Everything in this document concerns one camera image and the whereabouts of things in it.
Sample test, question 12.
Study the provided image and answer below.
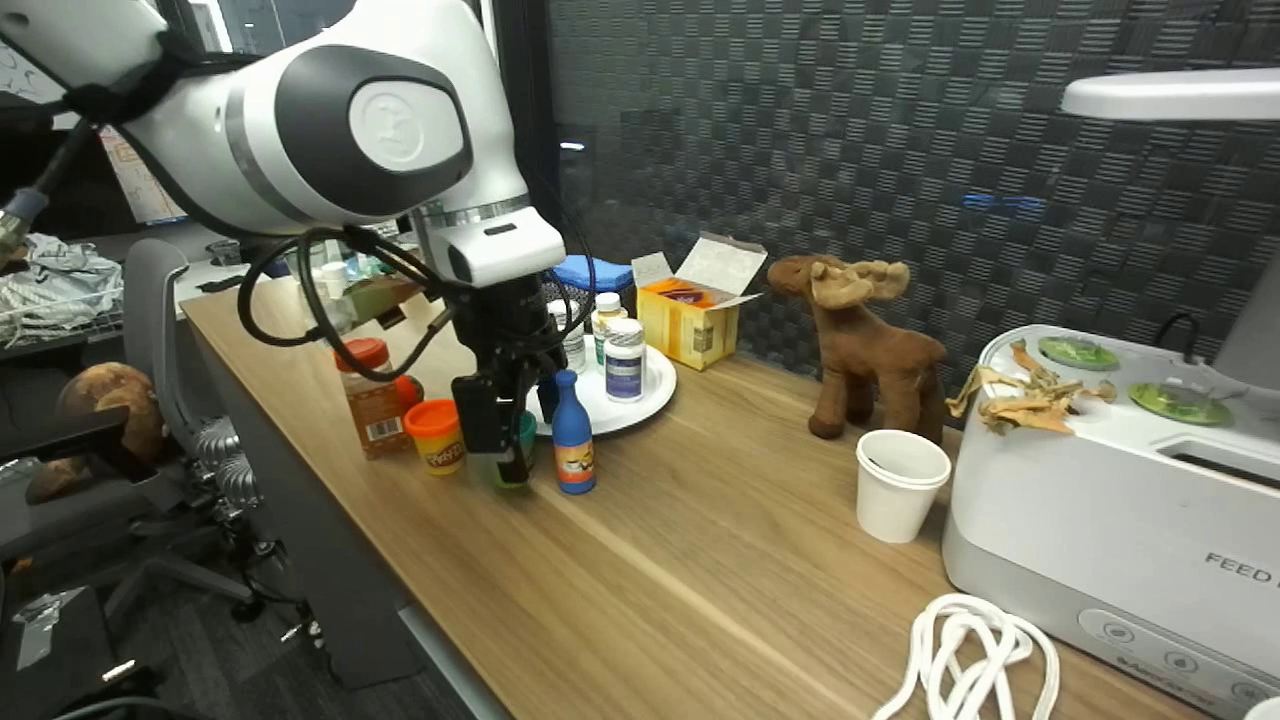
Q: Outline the white lamp bar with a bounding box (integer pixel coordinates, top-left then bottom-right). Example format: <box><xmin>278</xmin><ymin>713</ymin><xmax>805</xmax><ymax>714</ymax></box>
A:
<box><xmin>1057</xmin><ymin>63</ymin><xmax>1280</xmax><ymax>125</ymax></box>

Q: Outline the spice jar orange lid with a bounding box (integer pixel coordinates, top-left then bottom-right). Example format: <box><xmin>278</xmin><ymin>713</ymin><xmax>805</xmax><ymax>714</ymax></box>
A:
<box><xmin>333</xmin><ymin>333</ymin><xmax>410</xmax><ymax>458</ymax></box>

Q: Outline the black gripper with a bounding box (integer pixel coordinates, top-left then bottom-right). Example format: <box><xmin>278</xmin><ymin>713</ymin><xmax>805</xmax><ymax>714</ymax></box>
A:
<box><xmin>447</xmin><ymin>275</ymin><xmax>570</xmax><ymax>489</ymax></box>

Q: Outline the brown plush toy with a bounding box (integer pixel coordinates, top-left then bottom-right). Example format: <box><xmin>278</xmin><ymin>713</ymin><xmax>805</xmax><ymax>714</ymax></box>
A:
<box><xmin>24</xmin><ymin>356</ymin><xmax>172</xmax><ymax>502</ymax></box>

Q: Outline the grey office chair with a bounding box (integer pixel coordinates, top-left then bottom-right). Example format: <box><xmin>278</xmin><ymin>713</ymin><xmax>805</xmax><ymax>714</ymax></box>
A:
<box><xmin>115</xmin><ymin>254</ymin><xmax>322</xmax><ymax>631</ymax></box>

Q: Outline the blue toy bottle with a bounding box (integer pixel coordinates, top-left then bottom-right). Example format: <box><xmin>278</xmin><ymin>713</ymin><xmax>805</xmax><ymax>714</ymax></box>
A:
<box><xmin>546</xmin><ymin>368</ymin><xmax>598</xmax><ymax>501</ymax></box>

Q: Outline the white rope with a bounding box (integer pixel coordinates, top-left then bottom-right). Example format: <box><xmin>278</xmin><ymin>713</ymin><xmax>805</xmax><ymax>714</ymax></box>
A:
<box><xmin>873</xmin><ymin>591</ymin><xmax>1067</xmax><ymax>720</ymax></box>

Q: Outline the pile of light clothes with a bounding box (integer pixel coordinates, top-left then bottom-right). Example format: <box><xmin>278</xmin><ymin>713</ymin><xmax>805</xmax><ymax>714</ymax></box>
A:
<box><xmin>0</xmin><ymin>232</ymin><xmax>132</xmax><ymax>353</ymax></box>

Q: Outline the teal lid dough can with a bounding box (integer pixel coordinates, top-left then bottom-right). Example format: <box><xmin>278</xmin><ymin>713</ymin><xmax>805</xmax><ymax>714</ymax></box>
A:
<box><xmin>474</xmin><ymin>404</ymin><xmax>544</xmax><ymax>490</ymax></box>

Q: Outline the white paper plate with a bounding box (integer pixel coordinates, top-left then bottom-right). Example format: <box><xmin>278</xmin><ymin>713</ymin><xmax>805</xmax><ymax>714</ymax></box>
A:
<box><xmin>522</xmin><ymin>341</ymin><xmax>678</xmax><ymax>440</ymax></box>

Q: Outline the open yellow cardboard box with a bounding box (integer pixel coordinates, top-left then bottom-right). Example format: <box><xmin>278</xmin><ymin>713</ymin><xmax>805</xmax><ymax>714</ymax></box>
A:
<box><xmin>628</xmin><ymin>232</ymin><xmax>770</xmax><ymax>370</ymax></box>

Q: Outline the white paper cup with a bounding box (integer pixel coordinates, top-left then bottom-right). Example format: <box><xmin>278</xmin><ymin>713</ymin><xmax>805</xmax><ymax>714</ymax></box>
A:
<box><xmin>853</xmin><ymin>426</ymin><xmax>955</xmax><ymax>549</ymax></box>

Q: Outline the brown plush moose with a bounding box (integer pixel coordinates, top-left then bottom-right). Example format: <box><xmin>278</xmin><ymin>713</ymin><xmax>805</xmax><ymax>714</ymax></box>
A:
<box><xmin>767</xmin><ymin>253</ymin><xmax>950</xmax><ymax>444</ymax></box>

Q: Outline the orange lid dough can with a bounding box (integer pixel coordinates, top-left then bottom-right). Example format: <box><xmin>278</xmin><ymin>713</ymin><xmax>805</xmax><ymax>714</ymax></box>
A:
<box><xmin>400</xmin><ymin>394</ymin><xmax>472</xmax><ymax>478</ymax></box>

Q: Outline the black cable metal connector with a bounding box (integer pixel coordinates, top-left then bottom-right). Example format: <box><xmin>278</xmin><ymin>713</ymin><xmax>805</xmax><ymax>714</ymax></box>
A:
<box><xmin>0</xmin><ymin>52</ymin><xmax>185</xmax><ymax>271</ymax></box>

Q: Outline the black appliance cable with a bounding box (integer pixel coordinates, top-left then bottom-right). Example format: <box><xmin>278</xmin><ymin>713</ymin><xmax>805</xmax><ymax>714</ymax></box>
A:
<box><xmin>1152</xmin><ymin>307</ymin><xmax>1211</xmax><ymax>368</ymax></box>

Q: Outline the blue folded cloth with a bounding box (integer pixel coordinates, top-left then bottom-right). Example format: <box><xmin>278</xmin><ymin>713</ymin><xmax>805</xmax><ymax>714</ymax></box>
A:
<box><xmin>550</xmin><ymin>253</ymin><xmax>635</xmax><ymax>298</ymax></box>

